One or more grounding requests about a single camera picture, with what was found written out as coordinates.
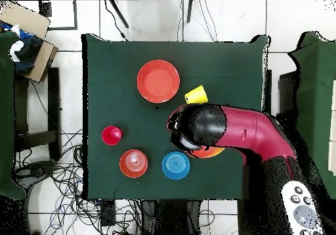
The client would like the black chair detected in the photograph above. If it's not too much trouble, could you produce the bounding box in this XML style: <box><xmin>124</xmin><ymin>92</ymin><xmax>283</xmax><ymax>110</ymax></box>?
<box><xmin>278</xmin><ymin>70</ymin><xmax>300</xmax><ymax>120</ymax></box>

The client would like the black metal frame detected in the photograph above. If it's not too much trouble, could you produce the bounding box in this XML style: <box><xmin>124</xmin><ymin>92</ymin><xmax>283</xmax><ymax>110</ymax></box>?
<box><xmin>38</xmin><ymin>0</ymin><xmax>79</xmax><ymax>32</ymax></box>

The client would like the cardboard box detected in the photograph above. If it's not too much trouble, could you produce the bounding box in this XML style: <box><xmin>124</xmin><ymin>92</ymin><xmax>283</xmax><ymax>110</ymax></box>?
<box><xmin>0</xmin><ymin>1</ymin><xmax>59</xmax><ymax>84</ymax></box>

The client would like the small red-orange bowl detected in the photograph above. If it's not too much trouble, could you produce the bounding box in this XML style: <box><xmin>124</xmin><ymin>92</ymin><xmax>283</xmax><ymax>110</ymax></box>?
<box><xmin>119</xmin><ymin>149</ymin><xmax>148</xmax><ymax>179</ymax></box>

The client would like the black power strip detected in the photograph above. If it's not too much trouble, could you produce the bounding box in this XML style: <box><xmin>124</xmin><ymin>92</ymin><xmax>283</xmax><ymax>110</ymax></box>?
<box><xmin>100</xmin><ymin>200</ymin><xmax>117</xmax><ymax>227</ymax></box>

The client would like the tangle of floor cables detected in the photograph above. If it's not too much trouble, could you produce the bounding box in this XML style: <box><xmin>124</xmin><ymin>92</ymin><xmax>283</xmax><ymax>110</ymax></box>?
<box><xmin>15</xmin><ymin>128</ymin><xmax>144</xmax><ymax>235</ymax></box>

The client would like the blue and white cloth bundle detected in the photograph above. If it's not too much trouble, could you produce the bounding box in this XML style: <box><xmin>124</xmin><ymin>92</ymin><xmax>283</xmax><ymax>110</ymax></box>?
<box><xmin>0</xmin><ymin>22</ymin><xmax>44</xmax><ymax>74</ymax></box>

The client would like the small blue bowl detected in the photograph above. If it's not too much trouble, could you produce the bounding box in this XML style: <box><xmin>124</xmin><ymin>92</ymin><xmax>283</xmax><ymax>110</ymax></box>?
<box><xmin>161</xmin><ymin>151</ymin><xmax>191</xmax><ymax>181</ymax></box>

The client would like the large orange bowl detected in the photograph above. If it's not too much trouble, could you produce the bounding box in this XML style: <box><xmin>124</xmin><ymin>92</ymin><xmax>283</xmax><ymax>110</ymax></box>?
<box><xmin>209</xmin><ymin>146</ymin><xmax>226</xmax><ymax>158</ymax></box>

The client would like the green cloth side table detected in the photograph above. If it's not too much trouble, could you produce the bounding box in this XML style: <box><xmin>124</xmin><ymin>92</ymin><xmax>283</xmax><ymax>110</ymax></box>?
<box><xmin>0</xmin><ymin>31</ymin><xmax>27</xmax><ymax>201</ymax></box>
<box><xmin>287</xmin><ymin>31</ymin><xmax>336</xmax><ymax>194</ymax></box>

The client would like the red cup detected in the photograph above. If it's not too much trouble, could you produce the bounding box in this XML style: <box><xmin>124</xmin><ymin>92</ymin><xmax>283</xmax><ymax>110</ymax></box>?
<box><xmin>101</xmin><ymin>125</ymin><xmax>123</xmax><ymax>146</ymax></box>

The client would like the dark green tablecloth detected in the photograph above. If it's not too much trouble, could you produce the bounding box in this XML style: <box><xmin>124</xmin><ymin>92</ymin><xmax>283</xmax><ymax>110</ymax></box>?
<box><xmin>81</xmin><ymin>33</ymin><xmax>271</xmax><ymax>203</ymax></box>

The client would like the black tripod leg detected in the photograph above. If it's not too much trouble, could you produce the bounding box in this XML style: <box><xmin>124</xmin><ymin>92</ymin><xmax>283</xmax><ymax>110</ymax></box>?
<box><xmin>108</xmin><ymin>0</ymin><xmax>130</xmax><ymax>29</ymax></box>
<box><xmin>186</xmin><ymin>0</ymin><xmax>194</xmax><ymax>24</ymax></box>

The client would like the yellow cup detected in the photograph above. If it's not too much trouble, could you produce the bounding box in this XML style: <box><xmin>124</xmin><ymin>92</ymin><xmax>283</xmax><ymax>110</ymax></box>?
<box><xmin>184</xmin><ymin>85</ymin><xmax>209</xmax><ymax>105</ymax></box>

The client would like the black floor cable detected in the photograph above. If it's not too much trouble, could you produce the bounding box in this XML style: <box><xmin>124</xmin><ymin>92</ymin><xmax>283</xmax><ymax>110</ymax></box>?
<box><xmin>104</xmin><ymin>0</ymin><xmax>129</xmax><ymax>41</ymax></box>

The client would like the black pedestal leg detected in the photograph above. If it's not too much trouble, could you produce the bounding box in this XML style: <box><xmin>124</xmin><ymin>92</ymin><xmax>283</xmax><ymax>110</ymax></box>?
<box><xmin>12</xmin><ymin>160</ymin><xmax>57</xmax><ymax>191</ymax></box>

